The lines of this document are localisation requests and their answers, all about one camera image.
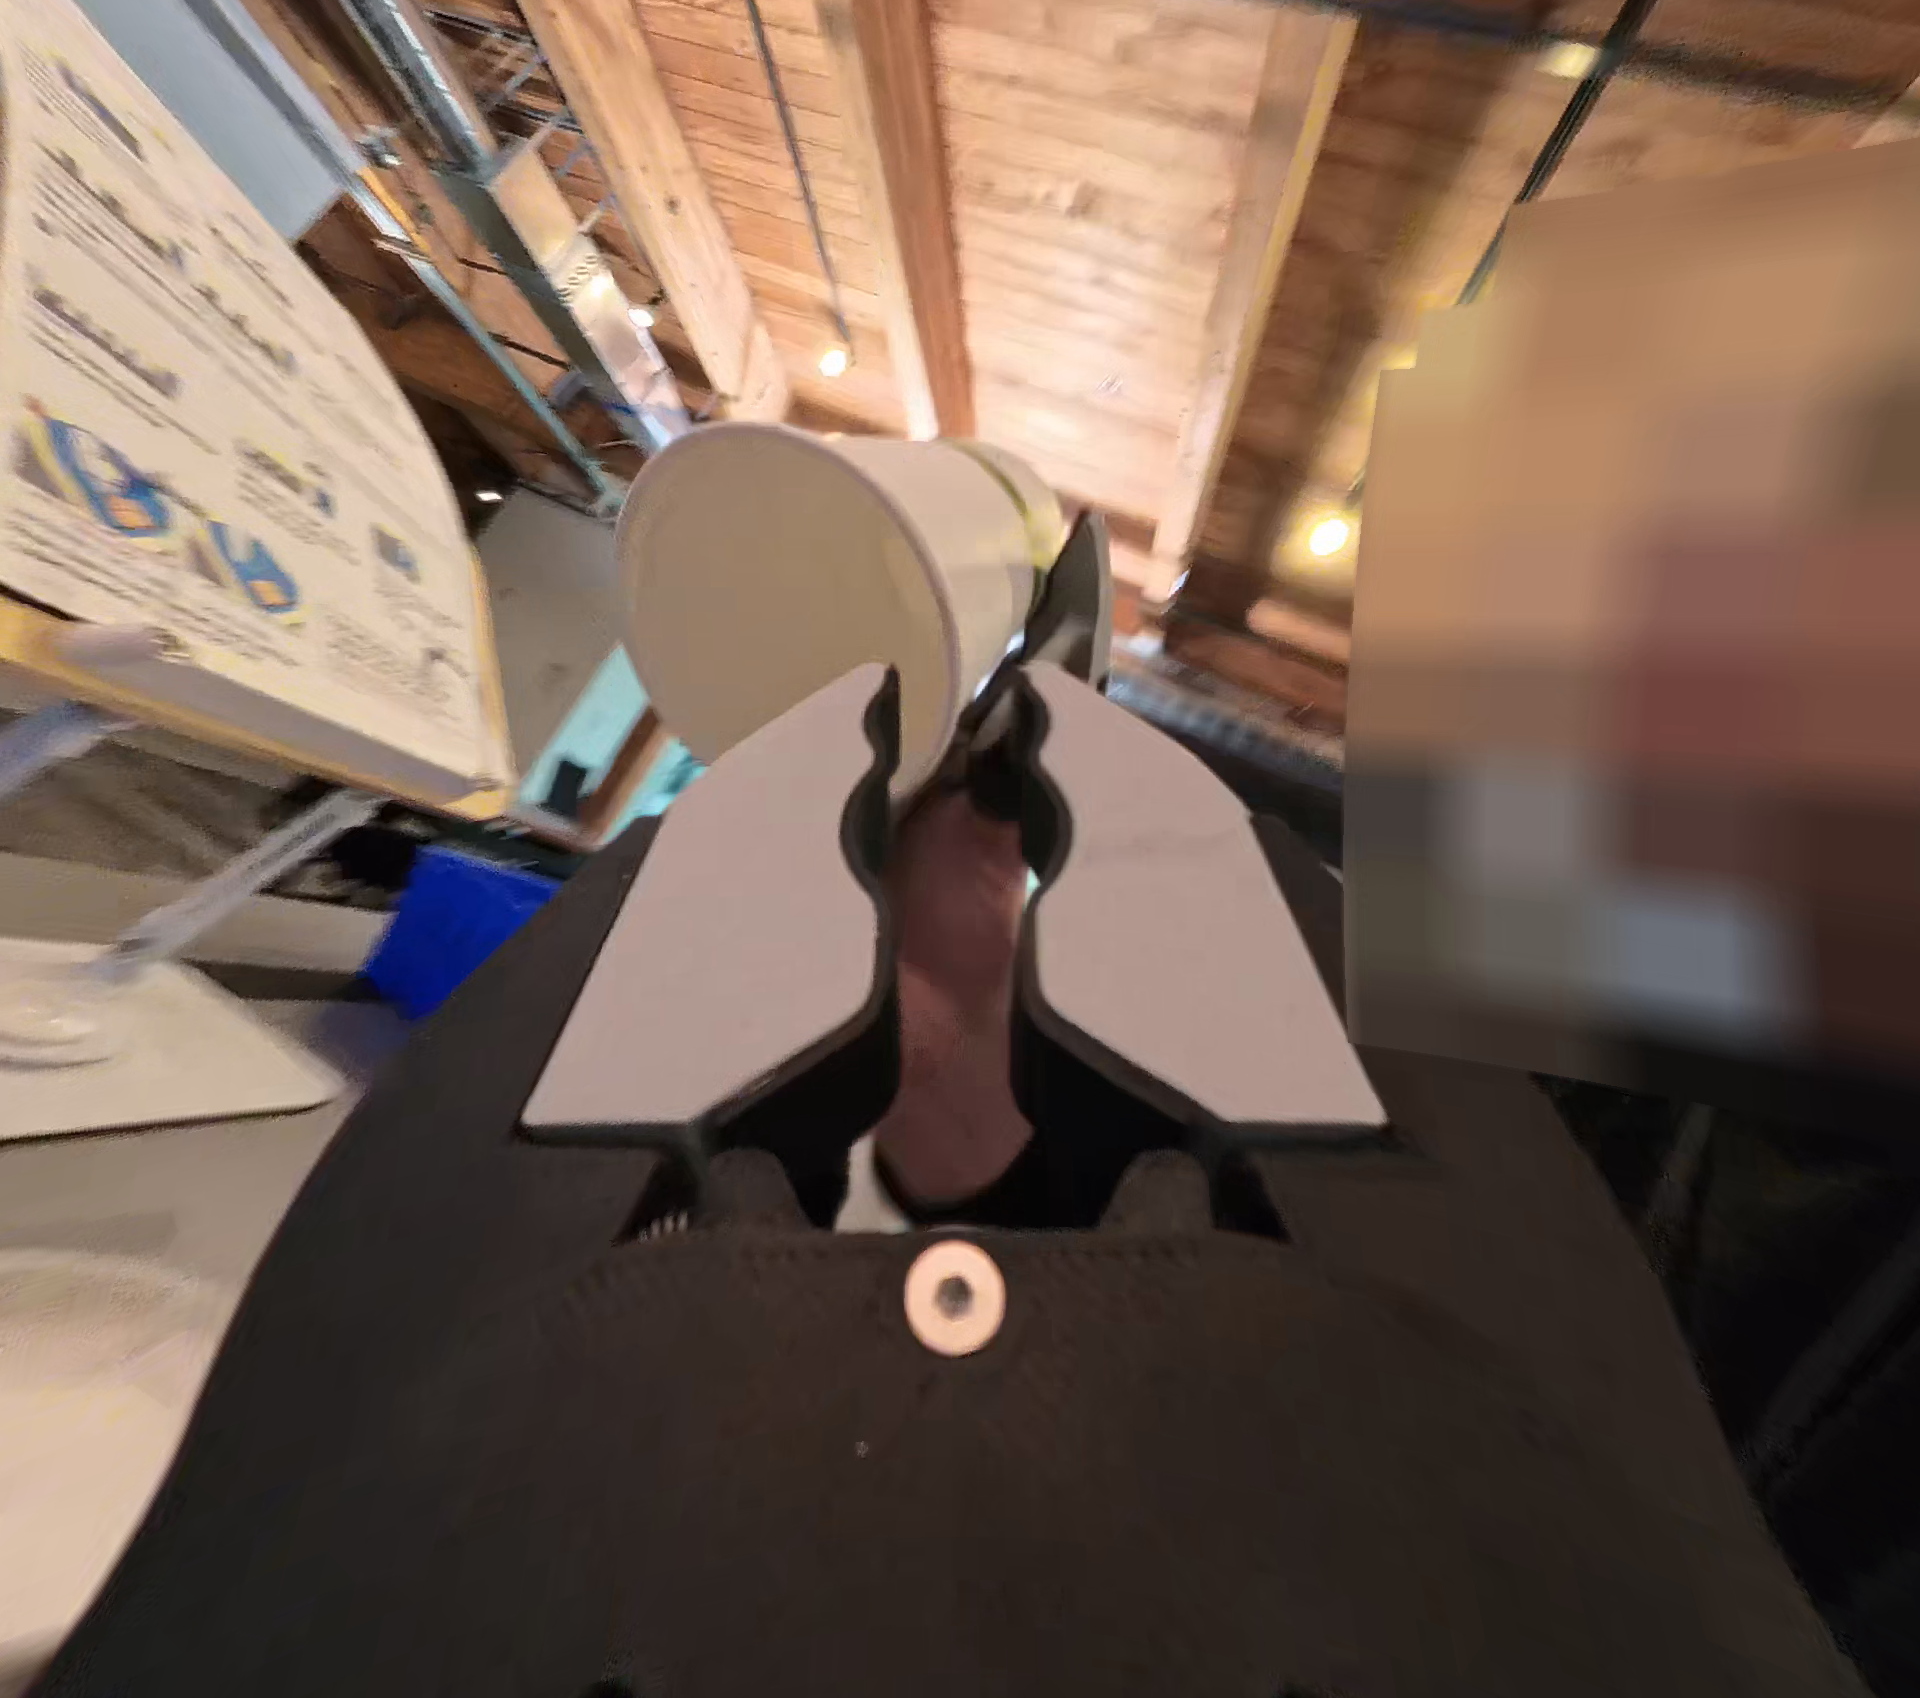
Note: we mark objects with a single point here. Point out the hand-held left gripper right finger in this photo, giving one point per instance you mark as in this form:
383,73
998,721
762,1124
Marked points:
1184,948

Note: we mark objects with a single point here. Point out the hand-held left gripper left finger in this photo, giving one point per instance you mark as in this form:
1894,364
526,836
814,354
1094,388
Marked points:
720,932

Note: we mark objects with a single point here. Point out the grey desk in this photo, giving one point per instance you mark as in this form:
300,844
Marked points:
135,1203

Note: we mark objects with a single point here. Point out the white paper cup green band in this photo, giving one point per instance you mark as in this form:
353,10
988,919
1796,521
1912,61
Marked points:
780,588

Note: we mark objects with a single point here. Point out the white printed instruction board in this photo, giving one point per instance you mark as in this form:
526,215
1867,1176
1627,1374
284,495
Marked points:
225,452

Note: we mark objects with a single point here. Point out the white board stand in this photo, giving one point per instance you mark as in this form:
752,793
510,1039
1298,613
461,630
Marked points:
180,1053

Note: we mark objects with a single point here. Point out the person's right hand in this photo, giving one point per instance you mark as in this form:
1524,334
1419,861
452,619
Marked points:
952,978

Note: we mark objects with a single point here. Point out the blue plastic bin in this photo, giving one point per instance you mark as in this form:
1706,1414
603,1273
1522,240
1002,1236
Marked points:
450,926

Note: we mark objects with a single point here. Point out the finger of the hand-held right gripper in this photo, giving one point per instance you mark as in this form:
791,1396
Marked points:
1100,596

